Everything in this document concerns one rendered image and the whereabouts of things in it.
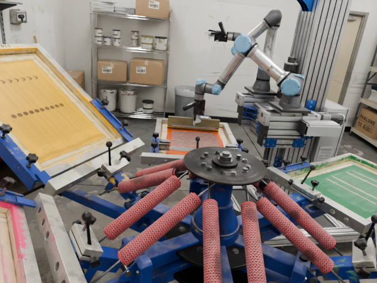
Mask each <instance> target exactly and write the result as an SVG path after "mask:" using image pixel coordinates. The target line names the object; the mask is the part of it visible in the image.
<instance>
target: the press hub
mask: <svg viewBox="0 0 377 283"><path fill-rule="evenodd" d="M183 164H184V166H185V168H186V169H187V170H188V171H189V172H190V173H192V174H193V175H195V176H196V177H198V178H200V179H203V180H205V181H208V182H210V184H212V183H215V185H213V186H212V187H211V199H214V200H215V201H217V202H218V215H219V236H220V246H226V251H227V256H228V261H229V265H230V269H231V274H232V278H233V283H248V278H247V273H246V272H243V271H241V270H240V269H243V268H246V256H245V249H244V248H242V247H239V246H237V245H234V242H235V241H236V240H237V239H238V237H239V234H240V235H243V228H242V227H240V224H239V221H238V219H237V217H236V216H239V215H241V212H239V211H237V210H235V209H233V200H232V199H231V196H232V189H233V186H245V185H252V184H256V183H257V182H260V181H261V180H262V179H264V177H265V176H266V167H265V165H264V164H263V163H262V161H261V160H259V159H257V158H256V157H254V156H252V155H250V154H248V153H246V152H243V151H240V150H236V149H232V148H226V147H201V148H196V149H193V150H191V151H189V152H187V153H186V154H185V156H184V158H183ZM189 215H191V216H192V217H191V222H190V226H187V225H185V224H182V223H180V222H179V223H178V224H177V225H176V226H175V227H173V228H172V229H171V230H169V231H168V232H167V233H166V234H165V240H168V239H171V238H175V237H177V236H180V235H183V234H186V233H188V232H192V234H193V236H194V237H196V238H197V239H198V240H199V243H197V244H194V245H192V246H189V247H187V248H183V249H181V250H178V251H176V255H177V256H179V257H180V258H181V259H183V260H184V261H186V262H187V263H189V264H191V265H193V266H191V267H189V268H186V269H184V270H181V271H179V272H176V273H174V275H173V278H174V279H175V280H176V281H178V282H179V283H204V258H203V204H202V203H201V204H200V205H199V206H198V207H197V208H196V209H195V210H193V211H192V212H191V213H190V214H189Z"/></svg>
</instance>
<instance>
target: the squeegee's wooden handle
mask: <svg viewBox="0 0 377 283"><path fill-rule="evenodd" d="M199 119H200V120H201V122H199V123H196V124H195V126H196V127H211V128H215V129H219V123H220V120H217V119H209V118H199ZM193 120H194V118H193V117H180V116H168V126H171V125H181V126H193Z"/></svg>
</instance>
